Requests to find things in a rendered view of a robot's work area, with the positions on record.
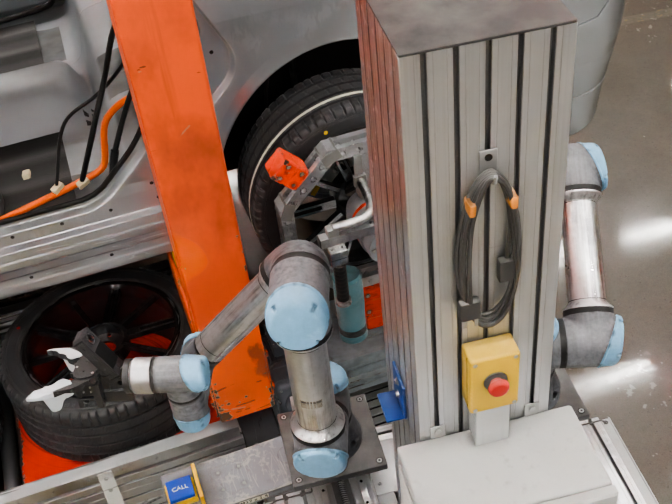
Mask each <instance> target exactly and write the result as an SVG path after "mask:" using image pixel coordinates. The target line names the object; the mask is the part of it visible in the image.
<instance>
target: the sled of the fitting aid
mask: <svg viewBox="0 0 672 504"><path fill-rule="evenodd" d="M345 372H346V375H347V377H348V380H349V383H348V387H349V394H350V393H353V392H356V391H359V390H362V389H365V388H368V387H371V386H374V385H377V384H380V383H383V382H386V381H388V376H387V365H386V357H384V358H381V359H377V360H374V361H371V362H368V363H365V364H362V365H359V366H356V367H353V368H350V369H347V370H345Z"/></svg>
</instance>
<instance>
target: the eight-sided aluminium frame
mask: <svg viewBox="0 0 672 504"><path fill-rule="evenodd" d="M367 152H368V144H367V132H366V128H365V129H361V130H357V131H354V132H350V133H347V134H343V135H339V136H336V137H332V138H330V137H329V138H327V139H325V140H321V141H320V142H319V143H318V145H317V146H315V147H314V150H313V151H312V152H311V154H310V155H309V156H308V157H307V159H306V160H305V161H304V163H305V165H306V167H307V169H308V170H309V175H308V176H307V177H306V179H305V180H304V181H303V182H302V184H301V185H300V186H299V187H298V189H297V190H296V191H294V190H292V189H290V188H288V187H286V186H285V187H284V188H283V190H282V191H281V192H279V194H278V196H277V197H276V199H275V200H274V204H275V207H274V208H275V210H276V216H277V221H278V227H279V233H280V239H281V244H283V243H285V242H287V241H291V240H298V236H297V230H296V224H295V217H294V212H295V211H296V209H297V208H298V207H299V206H300V204H301V203H302V202H303V201H304V199H305V198H306V197H307V196H308V194H309V193H310V192H311V190H312V189H313V188H314V187H315V185H316V184H317V183H318V182H319V180H320V179H321V178H322V177H323V175H324V174H325V173H326V172H327V170H328V169H329V168H330V166H331V165H332V164H333V163H334V162H335V161H339V160H342V159H346V158H350V157H353V155H357V154H364V153H367ZM357 268H359V269H360V270H361V272H362V283H363V287H367V286H370V285H374V284H377V283H379V272H378V262H375V261H373V262H370V263H367V264H363V265H360V266H357ZM332 273H333V268H332V267H331V266H330V288H332V289H333V280H332Z"/></svg>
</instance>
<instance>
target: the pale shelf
mask: <svg viewBox="0 0 672 504"><path fill-rule="evenodd" d="M195 468H196V471H197V475H198V478H199V482H200V485H201V489H202V492H203V495H204V499H205V502H206V504H253V503H256V502H258V501H261V500H264V499H267V498H270V497H273V496H276V495H279V494H282V493H285V492H287V491H290V490H293V489H294V488H293V484H292V480H291V475H290V471H289V467H288V463H287V458H286V454H285V450H284V446H283V441H282V437H281V436H280V437H277V438H274V439H271V440H268V441H265V442H262V443H259V444H256V445H253V446H250V447H247V448H244V449H241V450H238V451H235V452H232V453H229V454H226V455H223V456H220V457H217V458H214V459H211V460H208V461H205V462H202V463H199V464H196V465H195ZM187 475H190V477H193V481H194V484H195V488H196V491H197V495H198V498H199V501H197V502H194V503H191V504H202V502H201V499H200V496H199V492H198V489H197V485H196V482H195V478H194V475H193V471H192V468H191V466H190V467H187V468H184V469H181V470H178V471H175V472H172V473H169V474H166V475H163V476H161V477H160V478H161V482H162V486H163V490H164V493H165V497H166V501H167V504H169V503H168V499H167V495H166V491H165V487H164V486H166V485H165V483H166V482H169V481H172V480H175V479H178V478H181V477H184V476H187Z"/></svg>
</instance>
